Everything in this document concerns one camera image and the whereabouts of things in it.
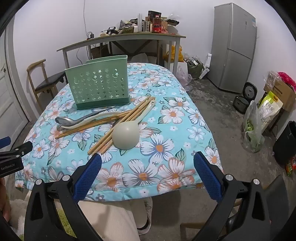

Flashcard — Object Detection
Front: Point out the red label bottle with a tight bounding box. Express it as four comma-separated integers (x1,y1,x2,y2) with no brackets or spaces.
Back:
152,14,163,33

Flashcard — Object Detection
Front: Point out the white shoe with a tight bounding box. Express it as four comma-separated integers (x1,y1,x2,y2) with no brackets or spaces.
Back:
136,197,153,236

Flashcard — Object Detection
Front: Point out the wooden chair black seat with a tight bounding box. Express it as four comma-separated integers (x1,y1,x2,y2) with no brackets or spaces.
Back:
26,59,67,112

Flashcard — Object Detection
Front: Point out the metal spoon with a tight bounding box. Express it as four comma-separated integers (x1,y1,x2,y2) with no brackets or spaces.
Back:
55,107,113,127

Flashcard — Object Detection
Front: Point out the white sack under desk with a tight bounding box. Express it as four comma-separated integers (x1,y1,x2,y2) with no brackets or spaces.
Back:
132,53,158,65

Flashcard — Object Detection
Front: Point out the fluffy white green garment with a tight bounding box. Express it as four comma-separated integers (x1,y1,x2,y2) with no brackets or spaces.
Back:
9,199,78,241

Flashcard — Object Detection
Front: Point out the brown cardboard box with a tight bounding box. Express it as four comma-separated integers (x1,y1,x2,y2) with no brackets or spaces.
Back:
264,79,296,112

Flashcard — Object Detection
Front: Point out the clear plastic bag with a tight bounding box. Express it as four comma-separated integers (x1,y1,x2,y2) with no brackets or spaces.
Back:
265,71,282,87

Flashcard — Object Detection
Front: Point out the green perforated utensil holder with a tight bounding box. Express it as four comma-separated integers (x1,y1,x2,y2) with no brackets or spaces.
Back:
65,55,131,110

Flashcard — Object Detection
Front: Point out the yellow plastic bag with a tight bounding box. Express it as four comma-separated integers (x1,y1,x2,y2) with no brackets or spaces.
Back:
163,45,184,63

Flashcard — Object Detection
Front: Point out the pink plastic bag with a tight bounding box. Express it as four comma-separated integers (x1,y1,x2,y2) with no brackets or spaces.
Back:
277,72,296,93

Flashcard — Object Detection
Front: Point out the pale green round ladle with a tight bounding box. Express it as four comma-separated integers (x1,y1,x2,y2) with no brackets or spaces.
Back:
112,97,156,150

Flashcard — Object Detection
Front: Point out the white panel door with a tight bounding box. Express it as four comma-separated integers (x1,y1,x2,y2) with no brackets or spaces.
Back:
0,23,30,139

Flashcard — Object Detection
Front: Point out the pile of bamboo chopsticks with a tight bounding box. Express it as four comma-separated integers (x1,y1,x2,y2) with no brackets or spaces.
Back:
55,96,156,156

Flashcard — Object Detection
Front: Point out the black rice cooker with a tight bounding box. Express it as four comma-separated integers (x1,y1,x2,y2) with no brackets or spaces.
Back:
232,82,256,114

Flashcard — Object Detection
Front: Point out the blue floral blanket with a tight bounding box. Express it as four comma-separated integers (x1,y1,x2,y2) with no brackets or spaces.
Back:
15,62,223,201

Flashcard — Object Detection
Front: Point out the clutter of bottles and jars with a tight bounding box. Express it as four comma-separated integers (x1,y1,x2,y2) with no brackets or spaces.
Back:
99,10,181,37

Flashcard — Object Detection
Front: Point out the person's leg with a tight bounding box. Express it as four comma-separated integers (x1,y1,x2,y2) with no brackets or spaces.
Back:
77,197,148,241

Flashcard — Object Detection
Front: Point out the person's left forearm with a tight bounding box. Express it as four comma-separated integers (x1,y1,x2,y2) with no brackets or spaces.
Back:
0,178,11,220

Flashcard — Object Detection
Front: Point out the yellow green rice bag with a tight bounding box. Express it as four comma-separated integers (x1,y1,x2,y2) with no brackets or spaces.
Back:
258,91,284,133

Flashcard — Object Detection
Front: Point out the clear bag of green vegetables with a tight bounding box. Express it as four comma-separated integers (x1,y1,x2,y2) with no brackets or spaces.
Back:
242,101,265,153

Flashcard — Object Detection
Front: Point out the white ceramic spoon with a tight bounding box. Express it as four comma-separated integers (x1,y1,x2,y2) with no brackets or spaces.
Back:
60,111,126,129

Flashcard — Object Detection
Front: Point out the white plastic bag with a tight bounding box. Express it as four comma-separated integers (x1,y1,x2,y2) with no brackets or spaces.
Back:
176,65,193,87

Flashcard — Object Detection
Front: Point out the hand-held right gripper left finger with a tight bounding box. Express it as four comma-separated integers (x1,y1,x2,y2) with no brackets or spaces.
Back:
24,153,109,241

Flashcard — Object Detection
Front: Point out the cardboard box under desk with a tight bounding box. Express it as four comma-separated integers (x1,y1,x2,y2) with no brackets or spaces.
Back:
90,44,110,59

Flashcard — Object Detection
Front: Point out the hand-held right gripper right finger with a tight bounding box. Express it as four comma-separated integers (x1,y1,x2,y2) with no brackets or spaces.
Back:
194,152,273,241

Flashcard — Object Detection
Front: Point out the black trash bin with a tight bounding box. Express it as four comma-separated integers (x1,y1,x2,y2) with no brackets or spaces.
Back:
272,120,296,165

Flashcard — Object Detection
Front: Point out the grey desk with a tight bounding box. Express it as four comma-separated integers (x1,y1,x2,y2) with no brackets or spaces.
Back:
57,32,186,75

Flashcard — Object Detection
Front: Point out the silver refrigerator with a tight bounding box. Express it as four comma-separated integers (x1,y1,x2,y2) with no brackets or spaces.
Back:
207,3,258,94

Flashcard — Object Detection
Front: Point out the red snack packet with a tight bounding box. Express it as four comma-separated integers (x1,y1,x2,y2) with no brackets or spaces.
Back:
285,156,296,178

